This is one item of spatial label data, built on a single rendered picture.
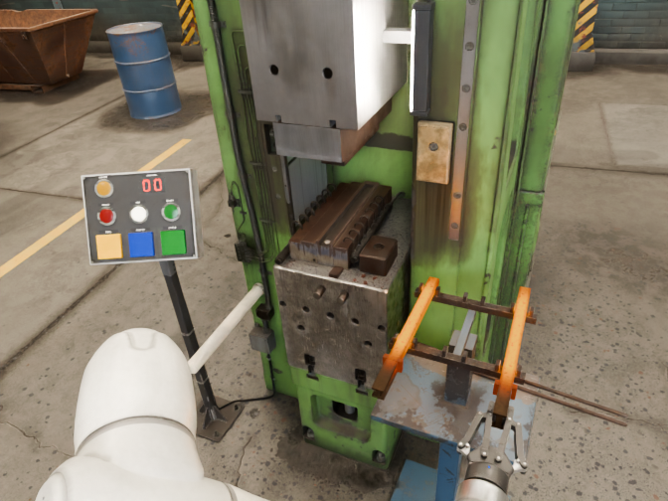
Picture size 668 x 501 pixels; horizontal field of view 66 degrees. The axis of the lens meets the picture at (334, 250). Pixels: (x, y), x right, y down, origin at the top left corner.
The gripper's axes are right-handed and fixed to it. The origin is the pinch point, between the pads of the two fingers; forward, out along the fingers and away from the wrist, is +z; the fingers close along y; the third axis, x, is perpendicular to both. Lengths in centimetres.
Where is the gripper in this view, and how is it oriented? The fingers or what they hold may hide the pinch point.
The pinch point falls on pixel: (501, 405)
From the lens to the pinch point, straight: 116.5
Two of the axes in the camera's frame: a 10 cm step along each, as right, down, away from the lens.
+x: -0.6, -8.2, -5.6
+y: 9.2, 1.8, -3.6
